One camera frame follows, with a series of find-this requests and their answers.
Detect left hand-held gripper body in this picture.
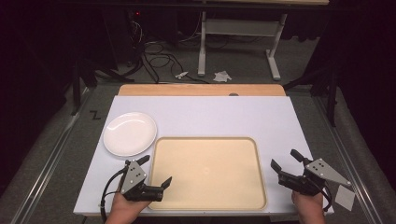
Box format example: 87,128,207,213
120,160,165,203

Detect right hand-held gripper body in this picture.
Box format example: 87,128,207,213
277,158,352,197

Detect white round plate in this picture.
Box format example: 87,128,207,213
103,111,158,158

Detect beige plastic tray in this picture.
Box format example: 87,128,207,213
148,136,268,212

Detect person's left hand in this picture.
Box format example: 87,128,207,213
105,189,151,224

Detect person's right hand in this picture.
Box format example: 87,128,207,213
290,189,327,224

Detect white paper sheet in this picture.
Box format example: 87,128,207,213
334,184,356,212

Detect black stand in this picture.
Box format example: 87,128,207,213
70,55,135,117
282,59,340,128

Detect white table mat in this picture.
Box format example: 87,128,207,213
73,95,334,217

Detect wooden table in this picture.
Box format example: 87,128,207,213
118,83,287,97

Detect crumpled white paper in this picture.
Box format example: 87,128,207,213
213,70,233,83

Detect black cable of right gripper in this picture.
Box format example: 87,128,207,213
322,182,333,213

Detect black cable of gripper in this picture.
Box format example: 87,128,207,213
99,167,128,224
322,182,333,213

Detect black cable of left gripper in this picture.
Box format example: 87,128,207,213
99,167,128,224

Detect black floor cables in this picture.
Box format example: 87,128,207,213
125,18,211,85

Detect white metal desk frame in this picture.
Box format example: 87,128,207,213
197,10,289,81

